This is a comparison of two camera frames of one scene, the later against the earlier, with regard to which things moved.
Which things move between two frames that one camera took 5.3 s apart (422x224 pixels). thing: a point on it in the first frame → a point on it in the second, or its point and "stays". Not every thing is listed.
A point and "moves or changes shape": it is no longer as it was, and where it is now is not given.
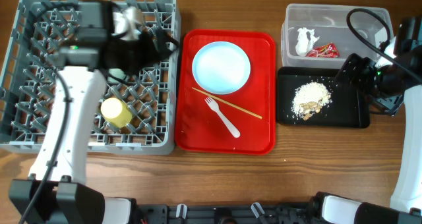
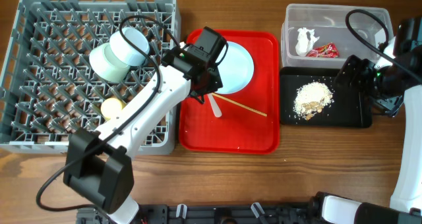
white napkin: (306, 39) stays
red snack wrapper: (327, 51) stays
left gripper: (148, 40) → (216, 84)
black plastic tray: (312, 97) stays
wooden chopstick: (228, 103) → (241, 104)
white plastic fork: (214, 106) moves or changes shape
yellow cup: (116, 112) stays
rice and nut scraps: (309, 98) stays
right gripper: (365, 67) stays
